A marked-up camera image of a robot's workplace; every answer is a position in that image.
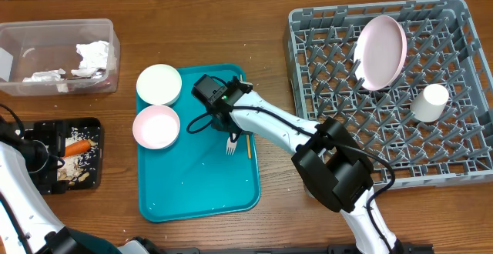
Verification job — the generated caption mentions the white plastic fork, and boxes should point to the white plastic fork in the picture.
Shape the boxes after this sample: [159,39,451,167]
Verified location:
[226,138,236,155]

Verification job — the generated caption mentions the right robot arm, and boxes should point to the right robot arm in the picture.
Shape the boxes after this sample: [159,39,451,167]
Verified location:
[192,75,404,253]

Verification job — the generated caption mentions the grey dishwasher rack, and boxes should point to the grey dishwasher rack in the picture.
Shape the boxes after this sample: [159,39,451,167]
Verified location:
[284,0,492,188]

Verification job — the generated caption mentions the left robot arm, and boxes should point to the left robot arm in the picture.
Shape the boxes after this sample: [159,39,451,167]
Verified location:
[1,121,162,254]

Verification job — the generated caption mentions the large pink plate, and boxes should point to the large pink plate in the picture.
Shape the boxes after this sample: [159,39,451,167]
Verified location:
[354,15,407,91]

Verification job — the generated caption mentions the spilled rice grains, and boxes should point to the spilled rice grains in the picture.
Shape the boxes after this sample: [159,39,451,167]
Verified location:
[57,127,100,182]

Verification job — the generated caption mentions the white napkin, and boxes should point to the white napkin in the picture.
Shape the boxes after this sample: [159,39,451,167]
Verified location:
[22,40,113,93]

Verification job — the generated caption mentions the teal serving tray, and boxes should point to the teal serving tray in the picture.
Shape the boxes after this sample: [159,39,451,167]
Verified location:
[137,63,261,222]

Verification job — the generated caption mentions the orange carrot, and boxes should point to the orange carrot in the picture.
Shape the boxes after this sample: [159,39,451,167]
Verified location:
[64,140,94,158]

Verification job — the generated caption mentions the pink bowl with nuts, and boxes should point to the pink bowl with nuts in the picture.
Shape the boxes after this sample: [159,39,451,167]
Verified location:
[132,105,181,149]

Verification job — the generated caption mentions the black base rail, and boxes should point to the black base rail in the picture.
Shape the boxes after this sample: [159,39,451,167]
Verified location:
[161,242,436,254]

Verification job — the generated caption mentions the white paper cup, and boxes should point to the white paper cup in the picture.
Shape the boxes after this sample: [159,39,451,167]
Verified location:
[410,84,449,122]

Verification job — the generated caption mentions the pile of nuts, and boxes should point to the pile of nuts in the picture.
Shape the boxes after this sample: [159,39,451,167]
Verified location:
[57,142,97,185]

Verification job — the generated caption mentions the clear plastic bin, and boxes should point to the clear plastic bin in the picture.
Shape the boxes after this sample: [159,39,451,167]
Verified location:
[1,18,120,96]

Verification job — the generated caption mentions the white bowl with crumbs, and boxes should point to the white bowl with crumbs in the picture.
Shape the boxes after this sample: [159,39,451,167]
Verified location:
[136,64,183,105]

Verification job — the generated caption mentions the black waste tray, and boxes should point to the black waste tray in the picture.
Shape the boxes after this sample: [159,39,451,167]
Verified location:
[21,117,104,196]

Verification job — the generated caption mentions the wooden chopstick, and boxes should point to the wooden chopstick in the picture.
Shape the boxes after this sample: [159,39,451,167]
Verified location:
[240,75,252,159]

